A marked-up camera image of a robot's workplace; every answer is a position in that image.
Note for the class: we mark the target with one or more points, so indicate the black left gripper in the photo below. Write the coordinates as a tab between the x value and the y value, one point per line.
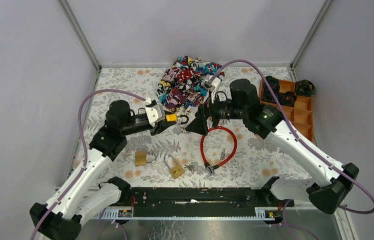
155	127

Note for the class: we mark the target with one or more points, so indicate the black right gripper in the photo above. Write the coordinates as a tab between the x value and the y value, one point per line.
206	110

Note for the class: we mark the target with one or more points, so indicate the yellow small padlock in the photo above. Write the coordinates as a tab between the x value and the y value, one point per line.
181	119

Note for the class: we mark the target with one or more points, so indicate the brass padlock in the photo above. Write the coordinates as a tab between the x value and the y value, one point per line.
144	157
175	168

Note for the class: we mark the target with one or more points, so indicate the silver padlock key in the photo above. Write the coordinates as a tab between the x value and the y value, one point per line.
190	167

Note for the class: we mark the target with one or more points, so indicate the red cable lock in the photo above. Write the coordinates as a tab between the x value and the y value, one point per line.
210	147

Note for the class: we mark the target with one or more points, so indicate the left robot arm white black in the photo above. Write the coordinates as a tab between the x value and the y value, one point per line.
68	210

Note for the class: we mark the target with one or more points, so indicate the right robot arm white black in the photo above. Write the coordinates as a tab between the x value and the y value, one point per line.
329	183

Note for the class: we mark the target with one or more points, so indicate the colourful comic print cloth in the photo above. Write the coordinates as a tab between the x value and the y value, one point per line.
181	85

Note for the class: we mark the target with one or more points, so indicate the dark rolled fabric top left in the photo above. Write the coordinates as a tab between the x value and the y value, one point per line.
274	85

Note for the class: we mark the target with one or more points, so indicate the dark rolled fabric small centre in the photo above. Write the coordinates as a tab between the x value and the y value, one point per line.
288	98

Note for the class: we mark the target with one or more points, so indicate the orange wooden compartment tray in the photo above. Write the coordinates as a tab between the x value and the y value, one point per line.
300	113

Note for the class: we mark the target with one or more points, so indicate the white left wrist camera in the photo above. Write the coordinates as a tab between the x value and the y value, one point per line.
154	112

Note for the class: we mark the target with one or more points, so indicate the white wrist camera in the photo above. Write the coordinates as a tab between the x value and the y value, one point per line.
154	112
211	83

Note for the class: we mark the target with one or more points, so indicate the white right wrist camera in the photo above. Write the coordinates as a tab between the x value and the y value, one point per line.
211	83

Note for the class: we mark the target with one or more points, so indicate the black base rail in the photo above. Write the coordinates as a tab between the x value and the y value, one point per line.
225	202

